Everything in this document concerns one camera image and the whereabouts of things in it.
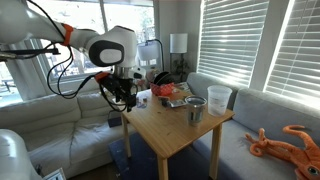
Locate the red mesh basket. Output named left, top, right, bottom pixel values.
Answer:
left=150, top=83, right=174, bottom=96

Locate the wooden side table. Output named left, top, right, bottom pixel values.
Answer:
left=121, top=90, right=234, bottom=180

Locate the dark blue floor rug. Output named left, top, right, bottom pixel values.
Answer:
left=108, top=133, right=209, bottom=180

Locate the orange plush squid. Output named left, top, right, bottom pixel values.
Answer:
left=245, top=125, right=320, bottom=180

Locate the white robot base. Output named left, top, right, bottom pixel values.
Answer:
left=0, top=129, right=42, bottom=180

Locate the window blind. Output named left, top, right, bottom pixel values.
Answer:
left=197, top=0, right=269, bottom=87
left=265, top=0, right=320, bottom=101

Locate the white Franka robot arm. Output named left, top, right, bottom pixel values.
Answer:
left=0, top=0, right=139, bottom=112

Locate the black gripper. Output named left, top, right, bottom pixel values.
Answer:
left=99, top=73, right=137, bottom=112

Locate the grey sofa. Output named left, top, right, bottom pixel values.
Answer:
left=185, top=71, right=320, bottom=180

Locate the black toy car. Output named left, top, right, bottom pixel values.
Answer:
left=158, top=96, right=170, bottom=107

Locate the steel tumbler cup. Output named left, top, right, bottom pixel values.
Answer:
left=185, top=96, right=207, bottom=126

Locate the right window blind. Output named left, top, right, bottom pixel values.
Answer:
left=265, top=0, right=320, bottom=101

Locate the clear plastic cup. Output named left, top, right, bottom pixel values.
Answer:
left=207, top=85, right=232, bottom=116

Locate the left window blind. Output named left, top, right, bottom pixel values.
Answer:
left=197, top=0, right=269, bottom=87

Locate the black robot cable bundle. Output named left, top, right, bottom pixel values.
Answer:
left=26, top=0, right=131, bottom=113

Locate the white leather sofa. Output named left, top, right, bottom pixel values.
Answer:
left=0, top=92, right=123, bottom=178

